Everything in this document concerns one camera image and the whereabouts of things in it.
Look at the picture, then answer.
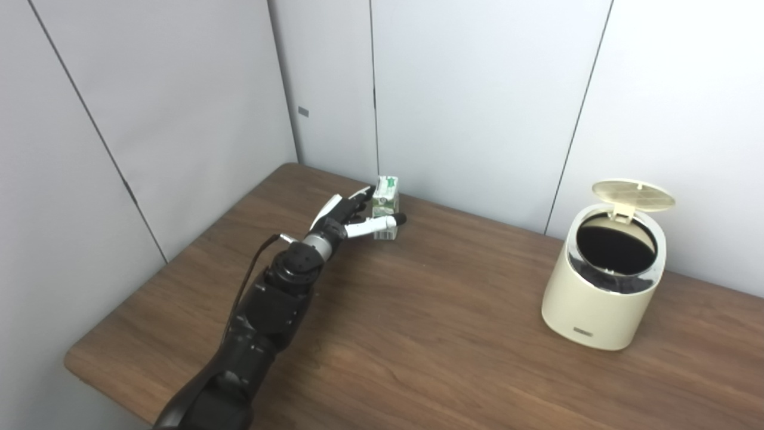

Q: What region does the cream round bin lid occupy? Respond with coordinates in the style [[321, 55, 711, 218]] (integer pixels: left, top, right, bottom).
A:
[[592, 180, 676, 223]]

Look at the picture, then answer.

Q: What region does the cream-colored round bin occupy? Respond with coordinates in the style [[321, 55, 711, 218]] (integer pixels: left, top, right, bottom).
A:
[[541, 203, 667, 351]]

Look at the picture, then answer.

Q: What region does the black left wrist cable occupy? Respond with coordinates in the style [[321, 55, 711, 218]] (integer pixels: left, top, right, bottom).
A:
[[221, 234, 299, 353]]

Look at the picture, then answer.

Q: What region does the green white milk carton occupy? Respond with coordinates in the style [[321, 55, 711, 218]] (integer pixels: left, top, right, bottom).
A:
[[371, 176, 399, 241]]

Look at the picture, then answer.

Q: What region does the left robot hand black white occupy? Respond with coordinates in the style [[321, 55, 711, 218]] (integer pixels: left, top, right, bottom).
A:
[[309, 186, 407, 242]]

